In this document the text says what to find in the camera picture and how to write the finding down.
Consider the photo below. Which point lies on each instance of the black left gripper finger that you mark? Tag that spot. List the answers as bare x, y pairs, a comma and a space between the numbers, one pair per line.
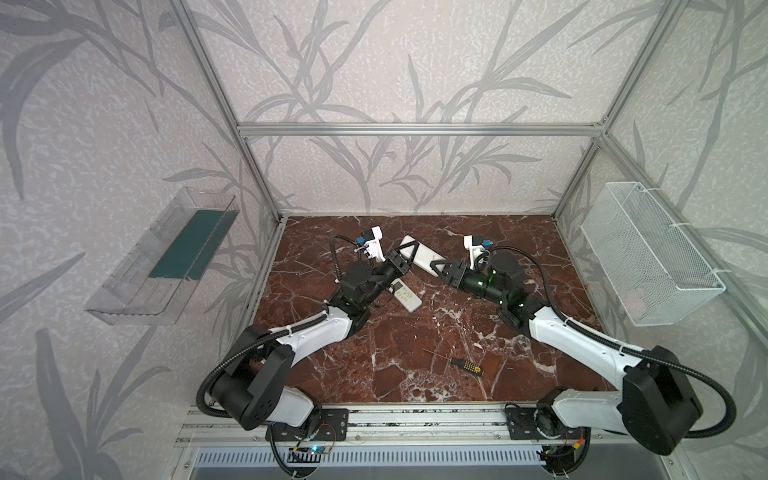
406, 256
396, 259

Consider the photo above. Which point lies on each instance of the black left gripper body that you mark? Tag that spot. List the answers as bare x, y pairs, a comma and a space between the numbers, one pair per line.
391, 268

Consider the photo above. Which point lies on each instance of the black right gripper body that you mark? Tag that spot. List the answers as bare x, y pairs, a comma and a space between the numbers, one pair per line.
455, 273

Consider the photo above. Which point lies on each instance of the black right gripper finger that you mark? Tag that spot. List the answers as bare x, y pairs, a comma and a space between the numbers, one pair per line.
443, 275
443, 264

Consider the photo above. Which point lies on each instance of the white remote control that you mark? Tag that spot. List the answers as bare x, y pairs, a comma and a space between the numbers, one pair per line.
424, 256

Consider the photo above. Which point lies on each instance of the black yellow screwdriver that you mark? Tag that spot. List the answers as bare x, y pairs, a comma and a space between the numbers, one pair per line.
462, 364

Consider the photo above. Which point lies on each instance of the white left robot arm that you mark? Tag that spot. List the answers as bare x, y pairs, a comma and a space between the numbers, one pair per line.
249, 383

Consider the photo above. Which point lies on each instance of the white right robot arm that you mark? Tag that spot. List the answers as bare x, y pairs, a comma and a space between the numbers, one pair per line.
653, 400

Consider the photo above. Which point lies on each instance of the white air conditioner remote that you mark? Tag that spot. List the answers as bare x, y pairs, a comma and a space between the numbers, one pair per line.
405, 296

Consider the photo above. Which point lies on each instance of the pink object in basket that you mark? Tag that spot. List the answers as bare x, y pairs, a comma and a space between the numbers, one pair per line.
635, 303

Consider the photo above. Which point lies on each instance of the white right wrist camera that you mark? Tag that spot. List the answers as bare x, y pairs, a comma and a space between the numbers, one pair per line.
476, 245

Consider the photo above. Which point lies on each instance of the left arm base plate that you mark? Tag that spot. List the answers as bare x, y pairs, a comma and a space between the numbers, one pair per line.
325, 425

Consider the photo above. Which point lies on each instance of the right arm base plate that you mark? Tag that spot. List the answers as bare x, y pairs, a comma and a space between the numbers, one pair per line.
537, 423

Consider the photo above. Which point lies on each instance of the aluminium front rail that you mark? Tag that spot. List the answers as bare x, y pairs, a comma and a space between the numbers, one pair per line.
383, 424

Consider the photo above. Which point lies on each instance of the clear plastic wall bin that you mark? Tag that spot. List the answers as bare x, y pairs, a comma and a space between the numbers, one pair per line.
155, 281

